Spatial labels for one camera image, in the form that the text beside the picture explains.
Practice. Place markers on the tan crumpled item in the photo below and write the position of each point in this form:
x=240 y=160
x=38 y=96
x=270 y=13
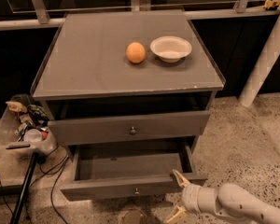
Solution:
x=16 y=107

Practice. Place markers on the orange fruit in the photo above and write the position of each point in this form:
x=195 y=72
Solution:
x=135 y=52

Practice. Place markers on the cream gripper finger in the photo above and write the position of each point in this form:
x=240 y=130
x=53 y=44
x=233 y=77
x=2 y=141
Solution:
x=179 y=213
x=181 y=180

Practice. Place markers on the yellow object on ledge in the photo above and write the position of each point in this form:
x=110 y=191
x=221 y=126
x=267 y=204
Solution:
x=271 y=4

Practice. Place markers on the green snack bag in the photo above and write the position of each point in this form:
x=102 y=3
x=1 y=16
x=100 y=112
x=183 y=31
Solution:
x=38 y=112

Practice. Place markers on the white pillar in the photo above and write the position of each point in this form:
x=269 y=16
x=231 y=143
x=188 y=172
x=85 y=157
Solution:
x=262 y=68

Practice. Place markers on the black stand pole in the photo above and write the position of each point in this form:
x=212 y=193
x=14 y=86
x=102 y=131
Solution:
x=24 y=189

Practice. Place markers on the white paper bowl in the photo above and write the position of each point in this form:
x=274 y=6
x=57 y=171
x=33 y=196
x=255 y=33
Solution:
x=171 y=49

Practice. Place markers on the metal window railing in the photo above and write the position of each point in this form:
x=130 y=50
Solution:
x=115 y=6

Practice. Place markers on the grey drawer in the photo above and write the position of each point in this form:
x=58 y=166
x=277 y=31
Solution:
x=128 y=128
x=129 y=169

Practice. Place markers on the grey drawer cabinet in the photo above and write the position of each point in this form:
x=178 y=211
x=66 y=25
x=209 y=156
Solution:
x=87 y=74

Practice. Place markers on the grey top drawer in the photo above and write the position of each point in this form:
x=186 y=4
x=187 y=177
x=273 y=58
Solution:
x=128 y=128

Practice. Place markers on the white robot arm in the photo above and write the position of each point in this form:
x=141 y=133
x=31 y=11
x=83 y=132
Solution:
x=229 y=202

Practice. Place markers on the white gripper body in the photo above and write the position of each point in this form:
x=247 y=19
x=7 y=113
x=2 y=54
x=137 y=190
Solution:
x=190 y=197

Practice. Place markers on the white cup in bin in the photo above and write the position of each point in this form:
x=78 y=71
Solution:
x=33 y=135

